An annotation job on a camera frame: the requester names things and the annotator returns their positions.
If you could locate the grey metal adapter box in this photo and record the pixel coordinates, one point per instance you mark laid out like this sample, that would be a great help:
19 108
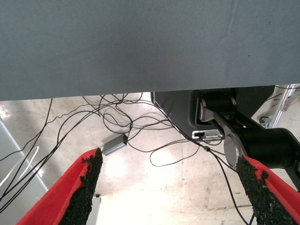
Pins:
114 144

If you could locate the white connector panel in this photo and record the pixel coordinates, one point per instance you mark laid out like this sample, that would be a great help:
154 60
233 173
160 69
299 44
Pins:
211 133

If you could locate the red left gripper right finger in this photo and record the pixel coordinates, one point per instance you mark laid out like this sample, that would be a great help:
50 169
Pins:
269 194

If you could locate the aluminium profile frame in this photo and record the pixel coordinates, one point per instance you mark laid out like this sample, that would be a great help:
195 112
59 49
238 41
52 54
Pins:
284 103

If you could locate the dark table cloth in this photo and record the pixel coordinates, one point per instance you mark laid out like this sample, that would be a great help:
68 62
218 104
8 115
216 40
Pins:
140 47

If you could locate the grey caster wheel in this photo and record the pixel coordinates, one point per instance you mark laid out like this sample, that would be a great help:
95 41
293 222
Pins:
264 120

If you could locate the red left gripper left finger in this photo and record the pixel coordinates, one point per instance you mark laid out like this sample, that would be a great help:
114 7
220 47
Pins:
58 194

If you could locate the dark grey robot chassis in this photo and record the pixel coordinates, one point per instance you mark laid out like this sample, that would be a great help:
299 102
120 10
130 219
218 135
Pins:
178 107

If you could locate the white furniture leg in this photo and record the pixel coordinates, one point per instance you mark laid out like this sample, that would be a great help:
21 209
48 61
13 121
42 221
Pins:
95 208

